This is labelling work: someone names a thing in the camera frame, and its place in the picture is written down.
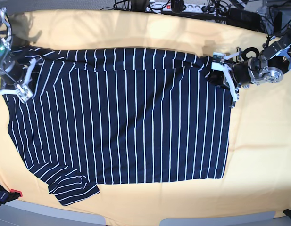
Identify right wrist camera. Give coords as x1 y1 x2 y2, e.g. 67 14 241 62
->
16 85 34 104

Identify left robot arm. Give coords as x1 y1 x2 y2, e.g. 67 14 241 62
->
205 28 291 89

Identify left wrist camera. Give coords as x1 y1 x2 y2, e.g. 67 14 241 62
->
211 52 226 71

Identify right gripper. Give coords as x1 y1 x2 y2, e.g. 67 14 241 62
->
0 60 41 85

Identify black power adapter box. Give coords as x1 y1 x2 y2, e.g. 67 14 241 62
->
226 8 261 30

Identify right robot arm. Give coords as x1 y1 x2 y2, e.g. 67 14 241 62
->
0 7 42 90

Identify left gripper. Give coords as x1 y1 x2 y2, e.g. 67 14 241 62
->
199 56 254 89

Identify navy white striped T-shirt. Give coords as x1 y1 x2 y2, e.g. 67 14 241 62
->
4 48 231 206

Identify red black clamp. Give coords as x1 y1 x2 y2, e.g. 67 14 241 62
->
0 185 23 207

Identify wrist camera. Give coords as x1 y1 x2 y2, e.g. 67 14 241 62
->
16 85 34 104
211 52 226 71

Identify white power strip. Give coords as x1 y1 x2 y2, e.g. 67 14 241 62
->
145 0 212 14

